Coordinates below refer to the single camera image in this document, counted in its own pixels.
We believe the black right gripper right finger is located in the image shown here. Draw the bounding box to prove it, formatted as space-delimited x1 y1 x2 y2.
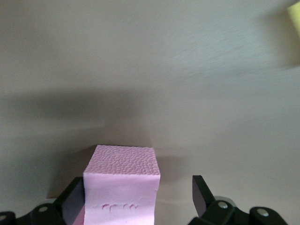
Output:
188 175 289 225

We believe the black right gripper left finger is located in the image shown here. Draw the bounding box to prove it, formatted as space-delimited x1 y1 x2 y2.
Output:
0 177 85 225

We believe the pink foam cube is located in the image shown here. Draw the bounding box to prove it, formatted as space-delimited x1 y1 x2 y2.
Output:
83 144 162 225

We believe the yellow foam cube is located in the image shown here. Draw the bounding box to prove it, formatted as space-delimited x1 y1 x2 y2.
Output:
286 0 300 39

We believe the brown table cover sheet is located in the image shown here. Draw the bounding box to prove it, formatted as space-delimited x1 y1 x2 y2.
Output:
0 0 300 225

